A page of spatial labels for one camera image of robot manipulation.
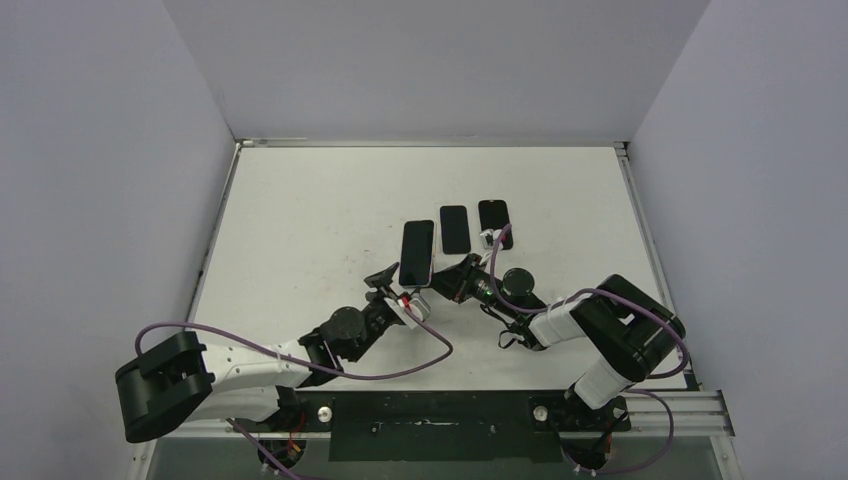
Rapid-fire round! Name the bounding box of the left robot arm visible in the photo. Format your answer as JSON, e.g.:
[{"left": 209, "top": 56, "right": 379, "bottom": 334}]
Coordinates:
[{"left": 115, "top": 264, "right": 403, "bottom": 443}]

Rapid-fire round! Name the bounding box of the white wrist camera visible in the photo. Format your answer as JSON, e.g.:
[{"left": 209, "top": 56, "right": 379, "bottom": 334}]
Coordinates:
[
  {"left": 479, "top": 229, "right": 501, "bottom": 251},
  {"left": 384, "top": 293, "right": 431, "bottom": 330}
]

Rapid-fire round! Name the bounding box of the aluminium frame rail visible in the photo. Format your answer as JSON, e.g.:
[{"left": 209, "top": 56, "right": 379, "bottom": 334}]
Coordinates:
[{"left": 135, "top": 390, "right": 735, "bottom": 440}]

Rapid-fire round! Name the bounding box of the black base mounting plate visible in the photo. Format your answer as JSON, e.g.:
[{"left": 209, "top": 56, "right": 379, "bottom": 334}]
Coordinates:
[{"left": 292, "top": 390, "right": 607, "bottom": 463}]

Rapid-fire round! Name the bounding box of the black phone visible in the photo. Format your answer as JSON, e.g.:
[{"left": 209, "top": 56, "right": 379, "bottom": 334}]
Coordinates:
[{"left": 439, "top": 205, "right": 471, "bottom": 255}]

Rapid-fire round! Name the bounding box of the black phone case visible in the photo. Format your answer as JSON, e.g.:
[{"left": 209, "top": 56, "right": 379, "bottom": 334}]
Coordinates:
[{"left": 477, "top": 199, "right": 510, "bottom": 232}]

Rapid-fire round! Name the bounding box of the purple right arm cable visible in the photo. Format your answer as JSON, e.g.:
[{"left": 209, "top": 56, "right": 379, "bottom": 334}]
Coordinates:
[{"left": 488, "top": 223, "right": 692, "bottom": 477}]

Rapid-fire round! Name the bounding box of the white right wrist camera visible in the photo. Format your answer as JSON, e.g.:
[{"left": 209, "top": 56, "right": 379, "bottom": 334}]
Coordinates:
[{"left": 479, "top": 229, "right": 501, "bottom": 251}]

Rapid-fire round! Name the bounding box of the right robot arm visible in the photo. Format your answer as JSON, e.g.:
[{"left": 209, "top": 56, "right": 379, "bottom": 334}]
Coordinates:
[{"left": 430, "top": 254, "right": 690, "bottom": 429}]

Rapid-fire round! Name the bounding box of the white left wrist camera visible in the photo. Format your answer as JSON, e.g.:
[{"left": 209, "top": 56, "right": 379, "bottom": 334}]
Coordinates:
[{"left": 384, "top": 293, "right": 431, "bottom": 330}]

